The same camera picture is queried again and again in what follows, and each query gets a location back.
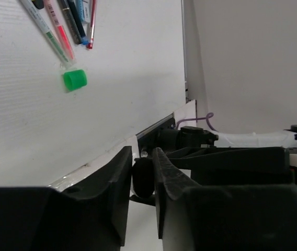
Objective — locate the light blue mechanical pencil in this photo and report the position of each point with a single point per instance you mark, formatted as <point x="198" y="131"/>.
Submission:
<point x="83" y="8"/>

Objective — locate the clear pink pen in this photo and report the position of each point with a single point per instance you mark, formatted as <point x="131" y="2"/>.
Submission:
<point x="60" y="31"/>

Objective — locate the green highlighter cap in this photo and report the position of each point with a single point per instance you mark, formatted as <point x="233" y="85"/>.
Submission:
<point x="74" y="80"/>

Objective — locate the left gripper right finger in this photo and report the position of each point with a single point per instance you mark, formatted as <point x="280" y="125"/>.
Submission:
<point x="191" y="216"/>

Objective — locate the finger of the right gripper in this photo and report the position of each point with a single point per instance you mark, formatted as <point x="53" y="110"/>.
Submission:
<point x="236" y="166"/>

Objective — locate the aluminium rail right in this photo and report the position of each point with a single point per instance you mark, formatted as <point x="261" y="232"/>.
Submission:
<point x="186" y="43"/>

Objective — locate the black green highlighter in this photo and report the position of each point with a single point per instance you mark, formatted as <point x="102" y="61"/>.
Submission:
<point x="143" y="177"/>

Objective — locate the clear green pen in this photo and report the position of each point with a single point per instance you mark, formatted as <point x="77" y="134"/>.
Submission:
<point x="46" y="31"/>

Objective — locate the black blue pen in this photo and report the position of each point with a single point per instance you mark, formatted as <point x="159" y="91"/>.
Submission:
<point x="73" y="21"/>

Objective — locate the clear red pen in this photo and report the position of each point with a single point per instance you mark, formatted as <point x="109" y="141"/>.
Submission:
<point x="92" y="24"/>

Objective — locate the yellow utility knife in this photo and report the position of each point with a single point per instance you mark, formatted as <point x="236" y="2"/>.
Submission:
<point x="39" y="4"/>

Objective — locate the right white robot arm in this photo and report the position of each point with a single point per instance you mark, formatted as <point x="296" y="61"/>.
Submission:
<point x="286" y="139"/>

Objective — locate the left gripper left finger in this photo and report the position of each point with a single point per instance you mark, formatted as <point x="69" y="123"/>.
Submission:
<point x="90" y="215"/>

